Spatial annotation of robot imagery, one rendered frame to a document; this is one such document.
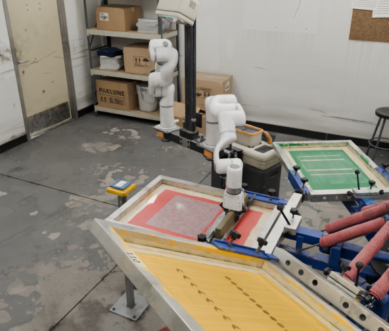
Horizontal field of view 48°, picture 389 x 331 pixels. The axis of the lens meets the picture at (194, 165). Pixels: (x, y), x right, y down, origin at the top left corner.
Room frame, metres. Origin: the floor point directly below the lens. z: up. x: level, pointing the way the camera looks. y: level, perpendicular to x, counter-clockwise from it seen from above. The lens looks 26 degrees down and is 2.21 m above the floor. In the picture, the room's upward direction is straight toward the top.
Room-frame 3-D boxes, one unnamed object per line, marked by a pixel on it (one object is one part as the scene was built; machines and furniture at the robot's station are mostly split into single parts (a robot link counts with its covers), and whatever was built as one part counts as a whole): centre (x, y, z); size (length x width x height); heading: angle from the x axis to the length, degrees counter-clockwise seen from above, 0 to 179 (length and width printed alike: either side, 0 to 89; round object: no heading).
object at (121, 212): (1.97, -0.01, 0.97); 0.79 x 0.58 x 0.04; 64
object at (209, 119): (2.54, -0.13, 1.37); 0.13 x 0.10 x 0.16; 97
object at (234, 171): (1.92, -0.20, 1.25); 0.15 x 0.10 x 0.11; 7
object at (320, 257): (1.78, -0.40, 0.89); 1.24 x 0.06 x 0.06; 64
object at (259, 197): (2.12, -0.35, 0.98); 0.30 x 0.05 x 0.07; 64
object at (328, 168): (2.41, -0.90, 1.05); 1.08 x 0.61 x 0.23; 4
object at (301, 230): (1.72, -0.52, 1.02); 0.17 x 0.06 x 0.05; 64
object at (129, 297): (2.33, 0.44, 0.48); 0.22 x 0.22 x 0.96; 64
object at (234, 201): (1.88, -0.19, 1.12); 0.10 x 0.07 x 0.11; 64
